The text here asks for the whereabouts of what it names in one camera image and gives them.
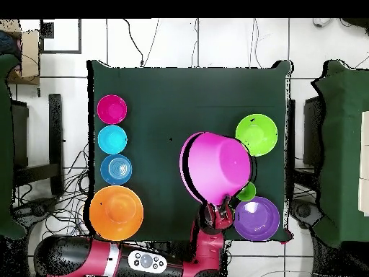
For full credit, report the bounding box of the pink bowl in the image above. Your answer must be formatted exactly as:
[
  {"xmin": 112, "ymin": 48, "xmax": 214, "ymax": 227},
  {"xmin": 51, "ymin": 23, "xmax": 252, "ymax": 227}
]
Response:
[{"xmin": 179, "ymin": 131, "xmax": 253, "ymax": 206}]

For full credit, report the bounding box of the dark green cup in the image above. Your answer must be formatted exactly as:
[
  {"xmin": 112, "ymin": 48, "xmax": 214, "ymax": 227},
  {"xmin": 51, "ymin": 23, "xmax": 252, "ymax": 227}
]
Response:
[{"xmin": 236, "ymin": 181, "xmax": 257, "ymax": 202}]

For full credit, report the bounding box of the purple bowl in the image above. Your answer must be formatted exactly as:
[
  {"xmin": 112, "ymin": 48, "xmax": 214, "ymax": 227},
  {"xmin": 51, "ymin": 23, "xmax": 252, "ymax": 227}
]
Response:
[{"xmin": 233, "ymin": 195, "xmax": 280, "ymax": 242}]

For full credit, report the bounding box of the green bowl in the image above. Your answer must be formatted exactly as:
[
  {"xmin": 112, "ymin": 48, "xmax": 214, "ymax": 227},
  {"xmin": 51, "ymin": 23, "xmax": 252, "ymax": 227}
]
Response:
[{"xmin": 235, "ymin": 113, "xmax": 280, "ymax": 157}]

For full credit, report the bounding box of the orange bowl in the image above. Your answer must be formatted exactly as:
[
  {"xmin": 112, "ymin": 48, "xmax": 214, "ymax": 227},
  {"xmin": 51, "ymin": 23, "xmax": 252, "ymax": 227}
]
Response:
[{"xmin": 89, "ymin": 185, "xmax": 144, "ymax": 242}]

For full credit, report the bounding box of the translucent blue bowl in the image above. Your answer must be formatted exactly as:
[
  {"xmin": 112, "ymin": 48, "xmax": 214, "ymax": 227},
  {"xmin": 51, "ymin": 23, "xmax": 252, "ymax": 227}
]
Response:
[{"xmin": 99, "ymin": 154, "xmax": 133, "ymax": 185}]

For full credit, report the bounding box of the dark green table cloth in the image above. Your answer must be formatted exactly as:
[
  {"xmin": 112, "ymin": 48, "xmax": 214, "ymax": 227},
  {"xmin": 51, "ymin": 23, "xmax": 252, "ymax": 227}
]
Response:
[
  {"xmin": 0, "ymin": 53, "xmax": 27, "ymax": 240},
  {"xmin": 311, "ymin": 59, "xmax": 369, "ymax": 249},
  {"xmin": 86, "ymin": 59, "xmax": 293, "ymax": 243}
]

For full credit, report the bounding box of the turquoise bowl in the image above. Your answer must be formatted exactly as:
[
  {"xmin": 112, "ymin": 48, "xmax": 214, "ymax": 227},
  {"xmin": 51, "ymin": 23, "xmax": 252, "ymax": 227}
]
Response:
[{"xmin": 97, "ymin": 124, "xmax": 128, "ymax": 155}]

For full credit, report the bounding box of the red bowl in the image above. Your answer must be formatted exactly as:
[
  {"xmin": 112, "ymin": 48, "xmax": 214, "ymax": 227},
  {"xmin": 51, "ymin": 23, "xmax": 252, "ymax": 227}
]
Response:
[{"xmin": 96, "ymin": 94, "xmax": 128, "ymax": 126}]

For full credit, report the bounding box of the cardboard box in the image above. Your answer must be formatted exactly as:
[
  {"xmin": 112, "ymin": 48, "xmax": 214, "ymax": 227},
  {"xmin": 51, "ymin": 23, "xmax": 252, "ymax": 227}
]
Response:
[{"xmin": 6, "ymin": 30, "xmax": 40, "ymax": 86}]

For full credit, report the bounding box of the dark grey pedestal leg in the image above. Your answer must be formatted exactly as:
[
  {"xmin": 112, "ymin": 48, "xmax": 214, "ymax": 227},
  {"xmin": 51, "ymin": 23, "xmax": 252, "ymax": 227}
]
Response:
[
  {"xmin": 289, "ymin": 198, "xmax": 324, "ymax": 230},
  {"xmin": 11, "ymin": 195, "xmax": 63, "ymax": 223}
]

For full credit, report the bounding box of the black stand frame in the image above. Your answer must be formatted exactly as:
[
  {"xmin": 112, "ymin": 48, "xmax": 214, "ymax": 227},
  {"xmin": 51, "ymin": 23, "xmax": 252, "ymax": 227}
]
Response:
[
  {"xmin": 302, "ymin": 96, "xmax": 325, "ymax": 168},
  {"xmin": 11, "ymin": 93, "xmax": 65, "ymax": 197}
]

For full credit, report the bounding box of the tangle of black cables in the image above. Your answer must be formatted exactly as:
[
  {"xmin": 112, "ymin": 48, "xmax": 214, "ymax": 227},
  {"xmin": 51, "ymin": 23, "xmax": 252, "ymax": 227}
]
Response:
[{"xmin": 11, "ymin": 142, "xmax": 93, "ymax": 240}]

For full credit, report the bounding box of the black cable with plug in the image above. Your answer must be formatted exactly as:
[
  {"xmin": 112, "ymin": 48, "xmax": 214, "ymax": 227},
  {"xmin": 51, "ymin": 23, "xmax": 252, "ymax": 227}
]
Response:
[{"xmin": 123, "ymin": 18, "xmax": 145, "ymax": 69}]

